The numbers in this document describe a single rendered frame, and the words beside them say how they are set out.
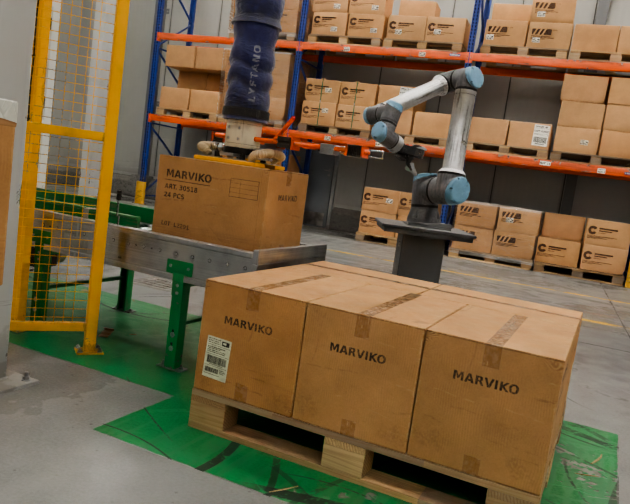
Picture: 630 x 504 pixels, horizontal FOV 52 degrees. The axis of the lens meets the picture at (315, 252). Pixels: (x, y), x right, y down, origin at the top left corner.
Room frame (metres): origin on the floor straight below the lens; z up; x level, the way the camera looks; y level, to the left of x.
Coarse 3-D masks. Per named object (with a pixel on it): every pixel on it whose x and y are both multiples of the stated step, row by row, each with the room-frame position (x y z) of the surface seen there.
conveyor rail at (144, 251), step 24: (48, 216) 3.17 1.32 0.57; (72, 240) 3.10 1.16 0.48; (120, 240) 2.99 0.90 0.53; (144, 240) 2.93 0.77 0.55; (168, 240) 2.87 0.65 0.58; (192, 240) 2.84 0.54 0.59; (120, 264) 2.97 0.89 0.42; (144, 264) 2.92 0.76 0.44; (216, 264) 2.77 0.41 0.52; (240, 264) 2.72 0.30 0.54
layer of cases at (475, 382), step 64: (256, 320) 2.16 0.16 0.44; (320, 320) 2.06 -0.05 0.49; (384, 320) 1.97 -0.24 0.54; (448, 320) 2.10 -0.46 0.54; (512, 320) 2.25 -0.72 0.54; (576, 320) 2.44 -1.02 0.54; (256, 384) 2.14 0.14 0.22; (320, 384) 2.05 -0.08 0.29; (384, 384) 1.96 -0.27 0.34; (448, 384) 1.88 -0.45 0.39; (512, 384) 1.81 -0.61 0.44; (448, 448) 1.87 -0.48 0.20; (512, 448) 1.79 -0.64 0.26
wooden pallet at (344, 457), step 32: (192, 416) 2.24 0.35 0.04; (224, 416) 2.19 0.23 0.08; (256, 448) 2.13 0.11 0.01; (288, 448) 2.13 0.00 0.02; (352, 448) 1.99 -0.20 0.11; (384, 448) 1.95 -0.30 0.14; (352, 480) 1.98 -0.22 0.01; (384, 480) 1.98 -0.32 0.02; (480, 480) 1.82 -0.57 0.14; (544, 480) 1.87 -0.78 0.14
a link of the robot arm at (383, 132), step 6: (378, 126) 3.23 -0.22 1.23; (384, 126) 3.20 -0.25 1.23; (390, 126) 3.23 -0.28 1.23; (372, 132) 3.24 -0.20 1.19; (378, 132) 3.21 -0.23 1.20; (384, 132) 3.20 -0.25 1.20; (390, 132) 3.23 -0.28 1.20; (378, 138) 3.21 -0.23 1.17; (384, 138) 3.21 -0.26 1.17; (390, 138) 3.23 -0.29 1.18; (396, 138) 3.26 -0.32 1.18; (384, 144) 3.25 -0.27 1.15; (390, 144) 3.25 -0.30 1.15; (396, 144) 3.27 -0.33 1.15
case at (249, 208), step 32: (160, 160) 3.10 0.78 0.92; (192, 160) 3.02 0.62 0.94; (160, 192) 3.09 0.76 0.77; (192, 192) 3.01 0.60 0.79; (224, 192) 2.94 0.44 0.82; (256, 192) 2.87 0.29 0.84; (288, 192) 3.04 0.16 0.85; (160, 224) 3.08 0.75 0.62; (192, 224) 3.00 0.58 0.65; (224, 224) 2.93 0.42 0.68; (256, 224) 2.86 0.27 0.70; (288, 224) 3.08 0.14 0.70
